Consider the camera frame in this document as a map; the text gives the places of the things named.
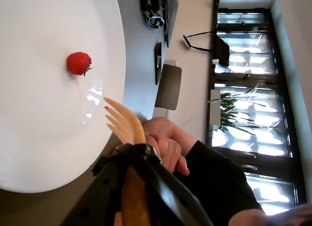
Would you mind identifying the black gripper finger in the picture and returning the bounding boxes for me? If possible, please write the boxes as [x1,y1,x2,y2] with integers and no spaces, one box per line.
[60,143,137,226]
[131,143,213,226]

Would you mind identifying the wooden fork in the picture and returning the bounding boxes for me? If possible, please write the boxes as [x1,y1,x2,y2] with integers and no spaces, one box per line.
[103,96,152,226]

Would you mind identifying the red strawberry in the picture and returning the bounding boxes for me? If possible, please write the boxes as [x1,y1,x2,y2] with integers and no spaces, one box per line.
[67,52,93,77]

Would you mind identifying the person's black shirt torso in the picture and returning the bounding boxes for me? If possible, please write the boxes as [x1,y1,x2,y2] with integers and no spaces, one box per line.
[168,139,266,226]

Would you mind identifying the person's left hand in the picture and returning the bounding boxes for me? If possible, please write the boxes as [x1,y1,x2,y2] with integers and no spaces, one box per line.
[148,133,191,177]

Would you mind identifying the white planter pot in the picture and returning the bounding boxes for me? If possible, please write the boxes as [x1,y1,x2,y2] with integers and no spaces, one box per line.
[209,89,223,126]

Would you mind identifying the white round plate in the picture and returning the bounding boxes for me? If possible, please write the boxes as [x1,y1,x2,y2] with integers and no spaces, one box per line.
[0,0,127,194]

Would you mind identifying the green potted plant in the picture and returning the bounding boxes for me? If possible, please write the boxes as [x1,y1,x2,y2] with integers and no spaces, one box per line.
[207,82,285,137]

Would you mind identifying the grey chair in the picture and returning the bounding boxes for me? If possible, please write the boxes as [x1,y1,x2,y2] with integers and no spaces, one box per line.
[153,59,183,119]

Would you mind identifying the black smartphone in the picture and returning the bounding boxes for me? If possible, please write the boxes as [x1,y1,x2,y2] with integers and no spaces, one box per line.
[154,41,162,85]

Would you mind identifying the black silver goggles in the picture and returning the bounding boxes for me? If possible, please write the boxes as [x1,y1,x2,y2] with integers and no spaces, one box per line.
[145,10,164,29]

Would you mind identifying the black laptop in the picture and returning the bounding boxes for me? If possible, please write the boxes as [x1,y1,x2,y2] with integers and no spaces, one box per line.
[162,0,180,48]

